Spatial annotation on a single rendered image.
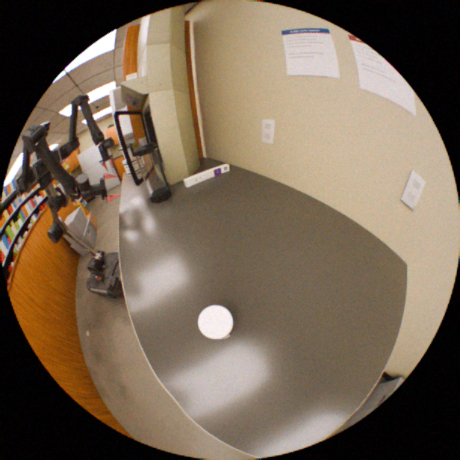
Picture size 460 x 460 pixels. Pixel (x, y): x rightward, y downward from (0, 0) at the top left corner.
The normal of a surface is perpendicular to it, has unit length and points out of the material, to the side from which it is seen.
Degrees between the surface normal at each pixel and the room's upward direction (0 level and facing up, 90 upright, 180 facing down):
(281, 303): 1
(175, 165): 90
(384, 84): 90
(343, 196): 90
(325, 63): 90
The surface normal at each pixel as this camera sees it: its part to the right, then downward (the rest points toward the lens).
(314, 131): -0.79, 0.47
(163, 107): 0.62, 0.53
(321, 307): -0.06, -0.71
